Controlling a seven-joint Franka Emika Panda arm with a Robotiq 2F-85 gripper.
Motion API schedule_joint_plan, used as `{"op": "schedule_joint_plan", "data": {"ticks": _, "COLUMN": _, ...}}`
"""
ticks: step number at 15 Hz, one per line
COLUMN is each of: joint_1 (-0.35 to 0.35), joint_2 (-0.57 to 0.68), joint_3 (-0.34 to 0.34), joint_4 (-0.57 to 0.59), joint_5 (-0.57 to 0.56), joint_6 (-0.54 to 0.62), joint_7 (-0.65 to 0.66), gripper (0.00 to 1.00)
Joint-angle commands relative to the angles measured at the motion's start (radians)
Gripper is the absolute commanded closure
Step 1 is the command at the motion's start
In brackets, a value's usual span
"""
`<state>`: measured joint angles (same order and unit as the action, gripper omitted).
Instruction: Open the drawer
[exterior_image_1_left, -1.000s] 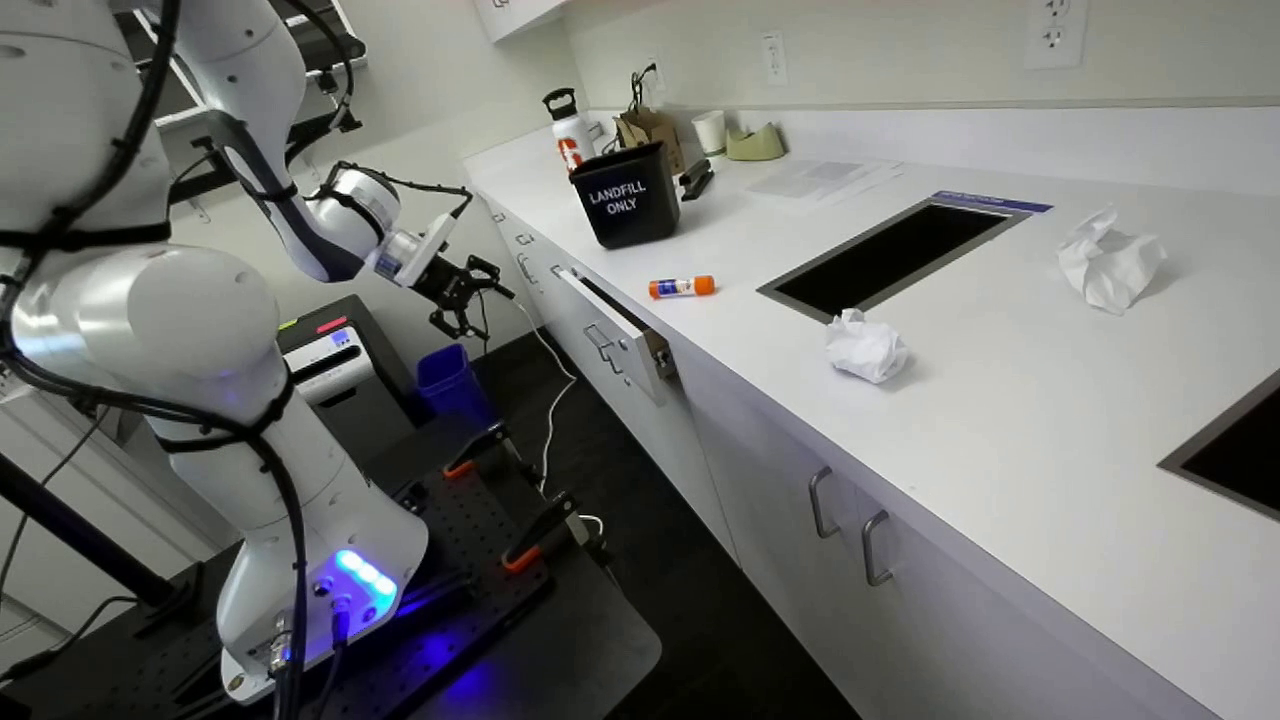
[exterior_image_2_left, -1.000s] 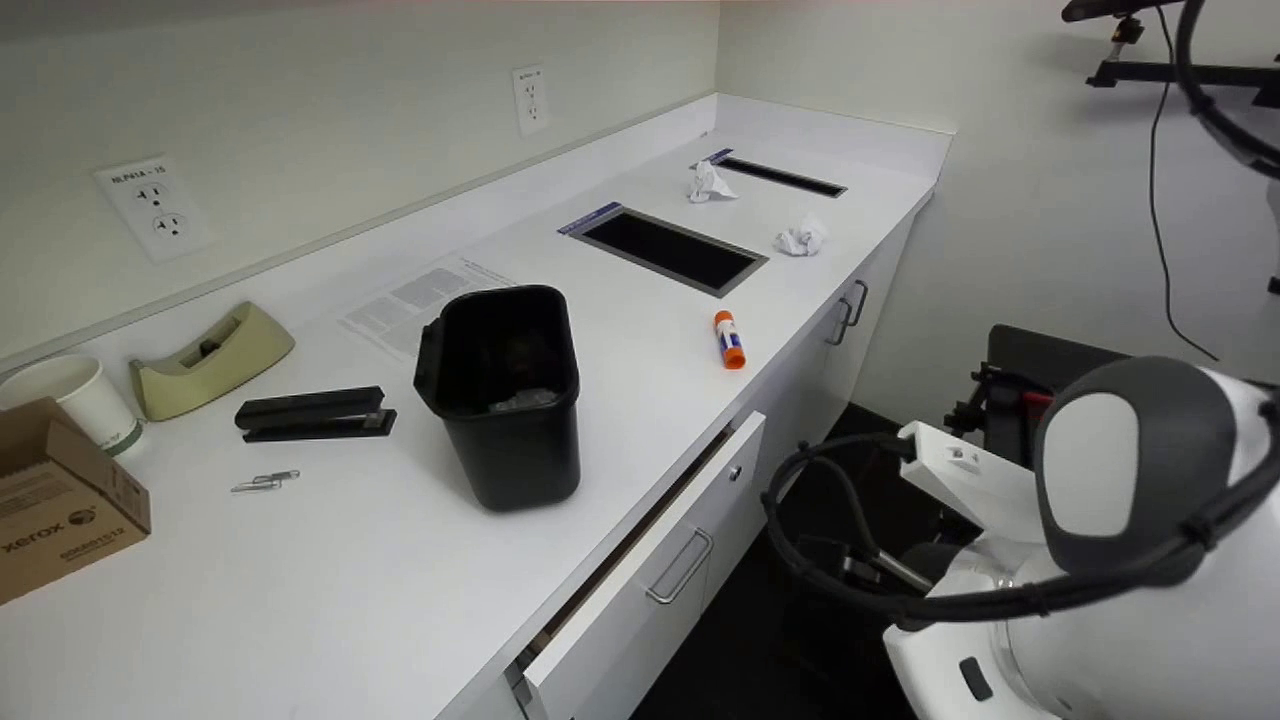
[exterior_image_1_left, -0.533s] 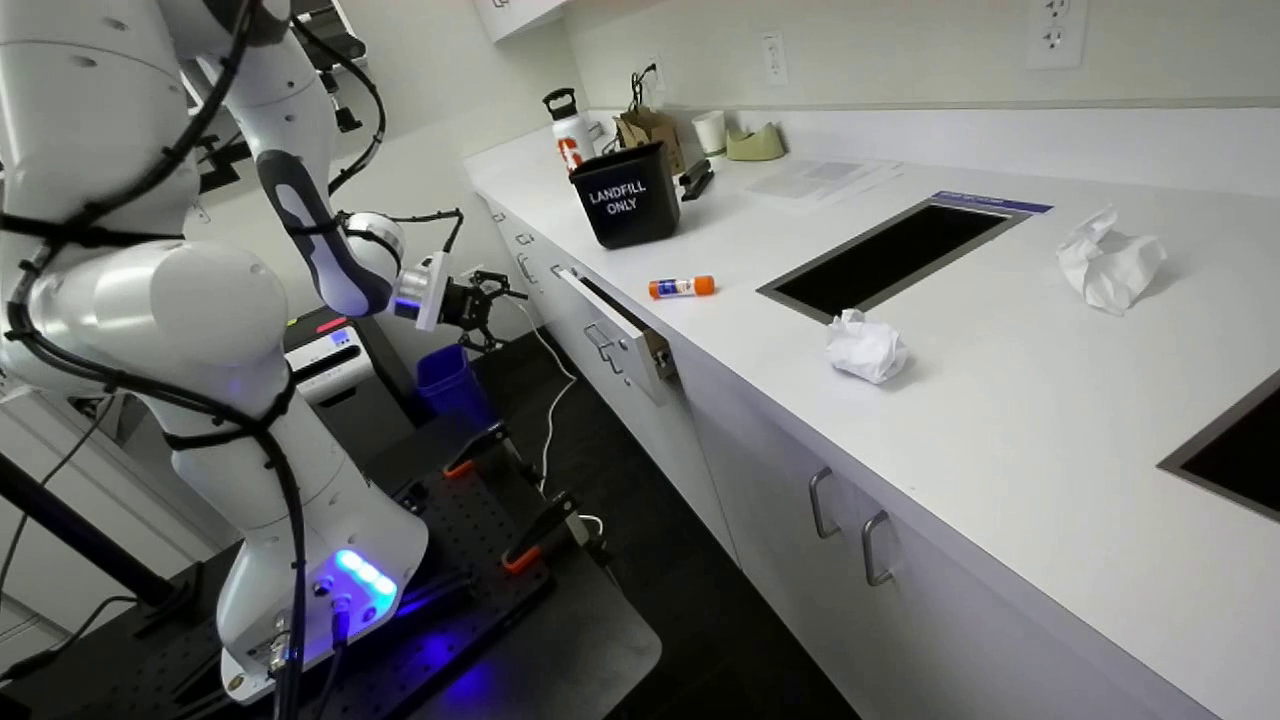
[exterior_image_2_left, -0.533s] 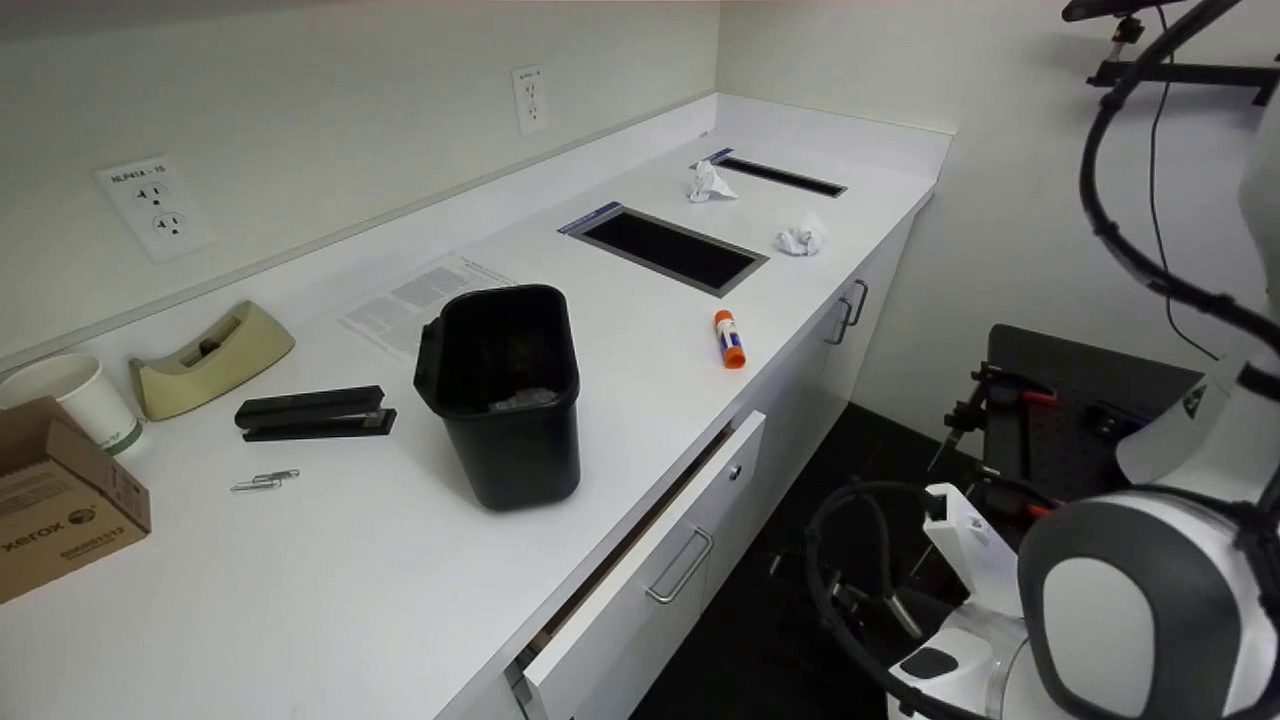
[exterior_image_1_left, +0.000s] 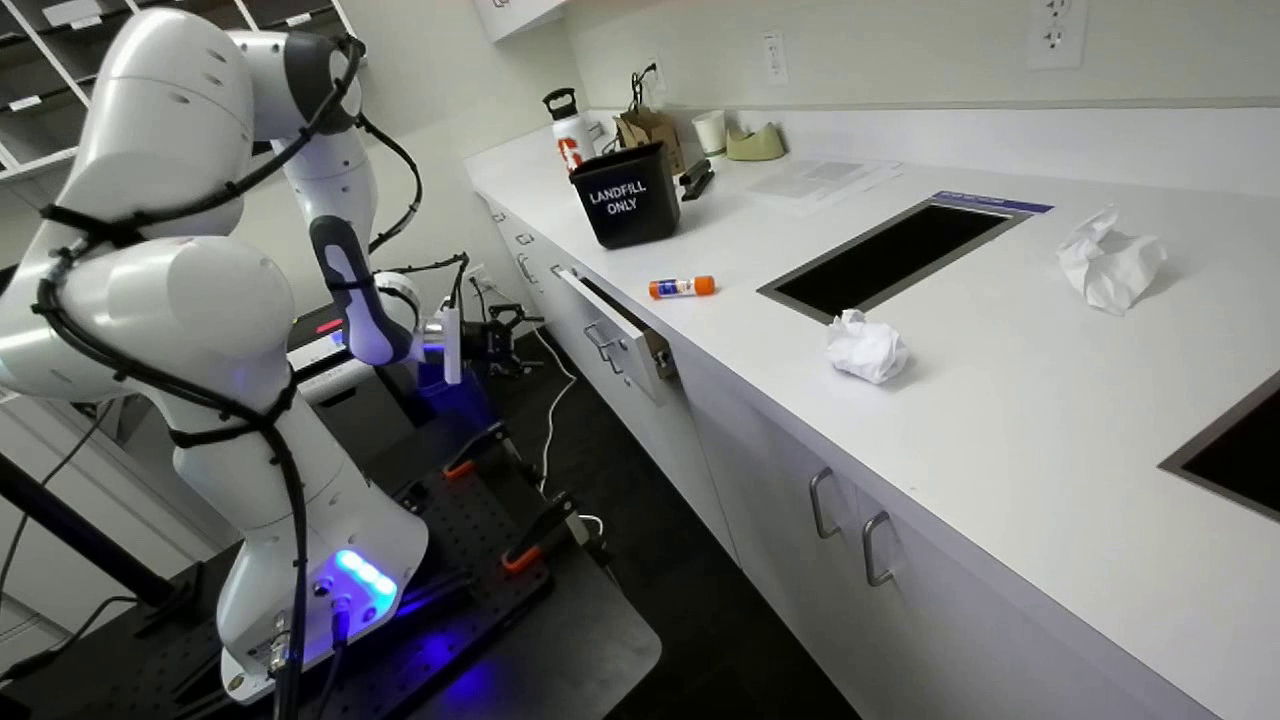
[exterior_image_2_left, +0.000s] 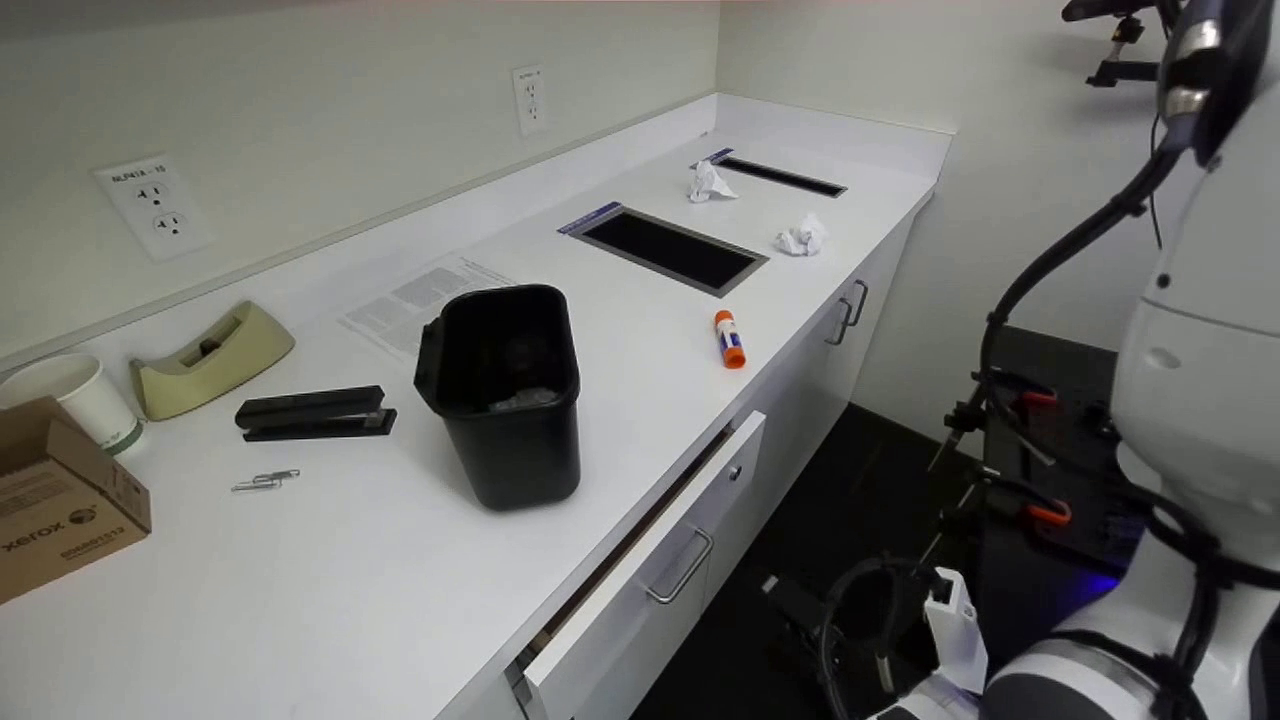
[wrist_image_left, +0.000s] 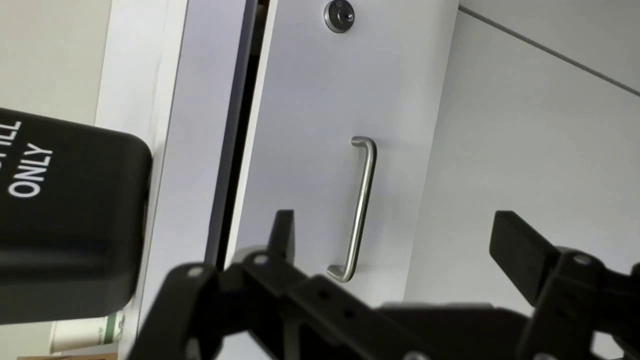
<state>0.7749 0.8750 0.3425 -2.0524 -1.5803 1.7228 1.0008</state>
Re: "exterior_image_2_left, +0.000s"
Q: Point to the crumpled white paper ball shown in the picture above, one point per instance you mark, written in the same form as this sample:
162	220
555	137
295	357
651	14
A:
710	180
800	237

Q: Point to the black stapler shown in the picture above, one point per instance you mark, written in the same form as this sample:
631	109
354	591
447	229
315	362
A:
315	412

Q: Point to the orange black clamp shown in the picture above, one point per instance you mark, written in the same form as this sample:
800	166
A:
1047	510
1037	397

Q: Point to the brown cardboard box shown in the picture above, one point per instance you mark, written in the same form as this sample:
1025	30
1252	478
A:
62	513

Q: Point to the rectangular countertop trash opening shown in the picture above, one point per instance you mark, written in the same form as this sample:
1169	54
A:
782	172
666	250

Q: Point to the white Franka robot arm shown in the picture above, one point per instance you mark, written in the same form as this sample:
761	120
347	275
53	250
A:
1201	362

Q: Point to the orange glue stick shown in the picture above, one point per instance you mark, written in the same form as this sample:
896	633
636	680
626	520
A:
730	342

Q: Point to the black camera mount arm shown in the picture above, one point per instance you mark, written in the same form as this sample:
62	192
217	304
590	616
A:
1125	34

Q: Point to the black landfill waste bin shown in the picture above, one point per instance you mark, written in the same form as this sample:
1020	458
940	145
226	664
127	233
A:
514	412

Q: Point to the beige tape dispenser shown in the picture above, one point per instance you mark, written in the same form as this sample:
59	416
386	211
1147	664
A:
212	362

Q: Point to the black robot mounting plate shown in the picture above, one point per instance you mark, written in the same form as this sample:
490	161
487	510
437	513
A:
1074	454

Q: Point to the white cabinet drawer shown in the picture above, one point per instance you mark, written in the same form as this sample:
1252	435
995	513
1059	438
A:
666	562

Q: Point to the white paper cup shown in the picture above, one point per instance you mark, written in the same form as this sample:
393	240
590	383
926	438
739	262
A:
80	395

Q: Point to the white counter cabinet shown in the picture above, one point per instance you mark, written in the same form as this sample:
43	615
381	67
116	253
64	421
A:
800	385

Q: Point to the white wall power outlet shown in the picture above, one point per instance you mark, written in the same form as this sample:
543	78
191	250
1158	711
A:
158	205
529	102

